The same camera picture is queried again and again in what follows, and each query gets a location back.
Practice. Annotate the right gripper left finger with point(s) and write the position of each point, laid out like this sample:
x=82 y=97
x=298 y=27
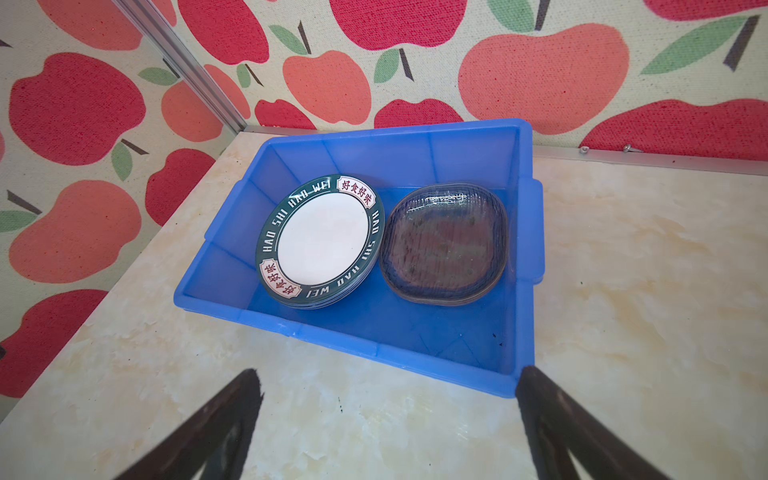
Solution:
x=214 y=442

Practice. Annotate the left aluminium frame post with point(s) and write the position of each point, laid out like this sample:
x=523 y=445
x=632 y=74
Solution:
x=149 y=20

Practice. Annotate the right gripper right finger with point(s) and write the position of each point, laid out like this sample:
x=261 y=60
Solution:
x=559 y=430

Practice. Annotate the clear glass plate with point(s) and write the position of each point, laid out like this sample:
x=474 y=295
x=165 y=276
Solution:
x=445 y=244

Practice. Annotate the blue plastic bin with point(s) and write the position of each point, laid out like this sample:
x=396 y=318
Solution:
x=484 y=345

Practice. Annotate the green rim plate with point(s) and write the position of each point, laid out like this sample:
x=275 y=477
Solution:
x=320 y=242

